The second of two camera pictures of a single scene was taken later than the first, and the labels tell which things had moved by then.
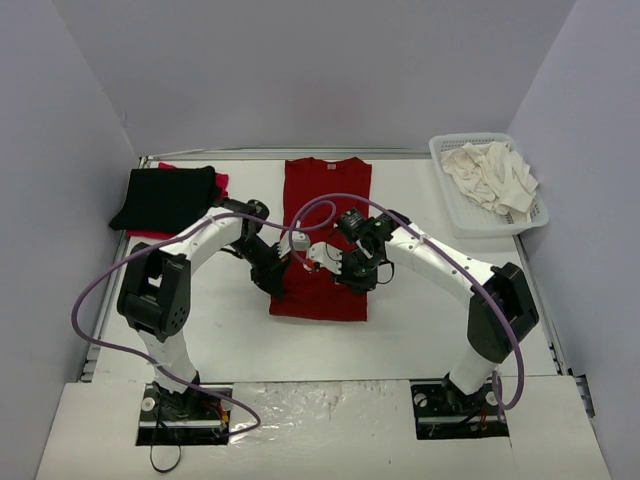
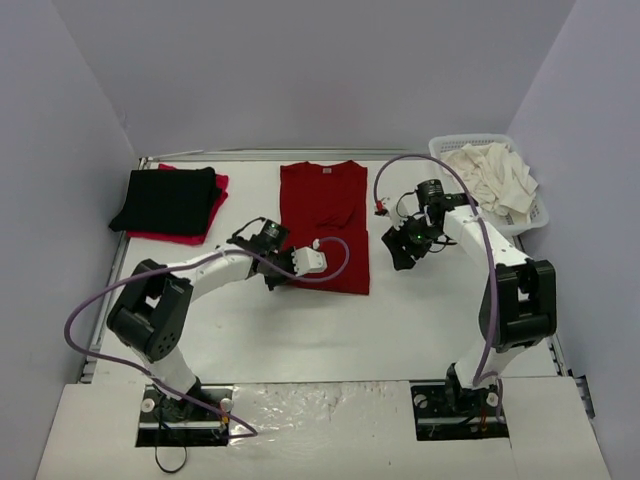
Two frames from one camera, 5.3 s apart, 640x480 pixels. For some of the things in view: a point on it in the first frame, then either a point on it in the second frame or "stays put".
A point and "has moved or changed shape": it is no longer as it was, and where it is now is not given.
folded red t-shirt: x=221 y=179 stays put
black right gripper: x=353 y=273 to x=400 y=245
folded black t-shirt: x=165 y=200 stays put
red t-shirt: x=310 y=294 has moved or changed shape
